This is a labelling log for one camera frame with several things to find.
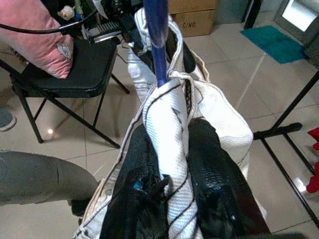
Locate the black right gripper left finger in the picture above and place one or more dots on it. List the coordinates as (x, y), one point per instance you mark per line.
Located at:
(137, 199)

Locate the grey sneaker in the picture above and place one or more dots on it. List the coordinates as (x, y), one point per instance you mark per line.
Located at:
(6, 119)

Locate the purple plastic hanger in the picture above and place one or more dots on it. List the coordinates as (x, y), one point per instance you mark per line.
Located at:
(158, 30)

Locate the red polo shirt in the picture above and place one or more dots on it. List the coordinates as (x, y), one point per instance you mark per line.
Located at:
(314, 184)

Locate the small plush toy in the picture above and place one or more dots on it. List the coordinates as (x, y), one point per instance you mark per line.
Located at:
(66, 12)

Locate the pink cushion cartoon print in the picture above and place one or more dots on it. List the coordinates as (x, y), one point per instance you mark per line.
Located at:
(32, 37)

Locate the cardboard box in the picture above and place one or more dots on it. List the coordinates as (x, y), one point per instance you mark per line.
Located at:
(197, 25)

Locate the teal rug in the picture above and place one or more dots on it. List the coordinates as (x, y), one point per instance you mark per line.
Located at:
(274, 42)

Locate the white denim garment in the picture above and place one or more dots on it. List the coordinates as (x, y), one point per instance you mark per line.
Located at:
(164, 119)

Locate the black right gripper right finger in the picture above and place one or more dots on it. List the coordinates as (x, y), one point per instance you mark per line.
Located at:
(214, 189)

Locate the black folding chair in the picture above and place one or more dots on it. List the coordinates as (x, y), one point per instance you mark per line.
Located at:
(82, 69)

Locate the black garment rack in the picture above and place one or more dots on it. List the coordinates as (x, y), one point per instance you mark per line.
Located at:
(276, 129)

